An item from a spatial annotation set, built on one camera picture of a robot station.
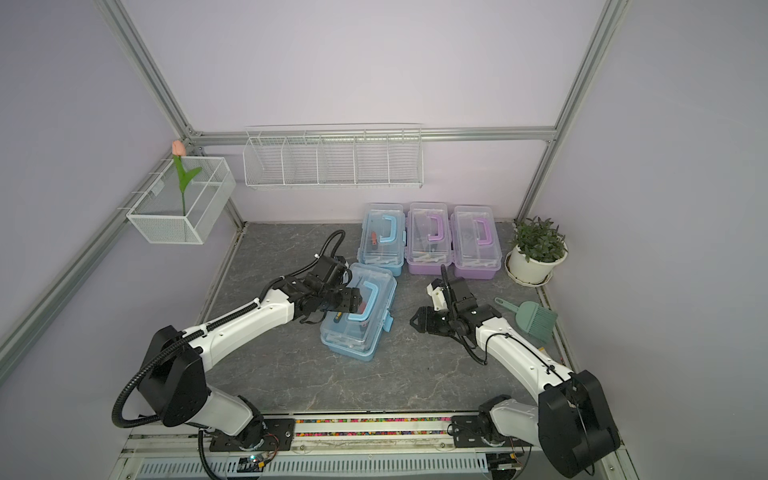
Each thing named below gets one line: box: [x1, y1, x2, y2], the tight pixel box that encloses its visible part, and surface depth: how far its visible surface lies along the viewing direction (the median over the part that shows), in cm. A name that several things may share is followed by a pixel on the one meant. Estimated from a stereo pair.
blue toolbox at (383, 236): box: [357, 202, 407, 277], surface depth 104 cm
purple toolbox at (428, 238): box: [405, 202, 452, 275], surface depth 104 cm
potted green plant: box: [504, 216, 568, 287], surface depth 96 cm
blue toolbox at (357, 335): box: [320, 264, 397, 361], surface depth 84 cm
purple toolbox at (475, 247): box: [450, 205, 503, 280], surface depth 102 cm
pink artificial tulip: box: [172, 140, 202, 216], surface depth 87 cm
